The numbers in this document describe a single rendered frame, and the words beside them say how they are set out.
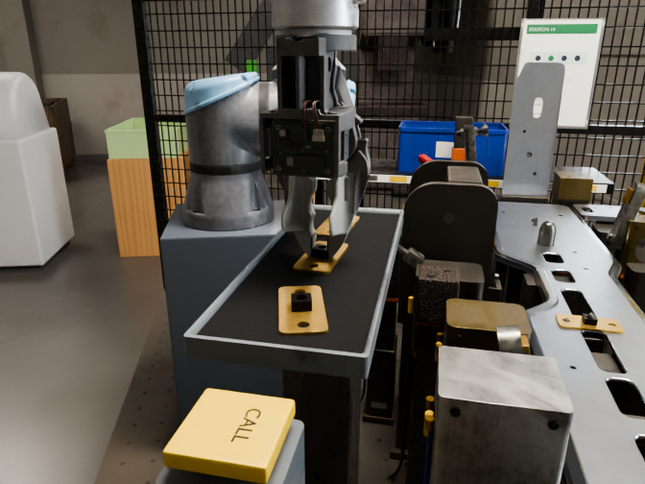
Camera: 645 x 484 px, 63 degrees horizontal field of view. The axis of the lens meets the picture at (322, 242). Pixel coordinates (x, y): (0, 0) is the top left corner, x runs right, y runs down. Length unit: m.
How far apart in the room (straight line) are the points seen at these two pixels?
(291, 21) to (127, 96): 7.09
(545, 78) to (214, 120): 0.92
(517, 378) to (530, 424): 0.04
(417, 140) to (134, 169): 2.53
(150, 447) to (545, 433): 0.75
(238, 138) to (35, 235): 3.07
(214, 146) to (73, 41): 6.88
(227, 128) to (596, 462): 0.62
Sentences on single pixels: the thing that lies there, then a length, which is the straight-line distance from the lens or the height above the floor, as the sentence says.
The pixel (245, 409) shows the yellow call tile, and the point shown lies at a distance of 0.34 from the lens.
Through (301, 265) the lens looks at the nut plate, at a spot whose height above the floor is 1.16.
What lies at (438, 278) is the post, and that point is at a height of 1.10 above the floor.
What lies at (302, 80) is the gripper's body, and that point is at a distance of 0.45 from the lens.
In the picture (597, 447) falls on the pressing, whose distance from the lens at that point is 0.61.
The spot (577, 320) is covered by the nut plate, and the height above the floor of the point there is 1.00.
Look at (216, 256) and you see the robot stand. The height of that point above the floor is 1.07.
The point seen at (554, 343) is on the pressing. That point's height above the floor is 1.00.
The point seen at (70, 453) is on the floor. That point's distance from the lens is 2.24.
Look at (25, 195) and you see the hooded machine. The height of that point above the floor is 0.53.
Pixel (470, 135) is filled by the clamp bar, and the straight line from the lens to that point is 1.19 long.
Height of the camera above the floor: 1.36
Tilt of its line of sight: 20 degrees down
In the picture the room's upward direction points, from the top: straight up
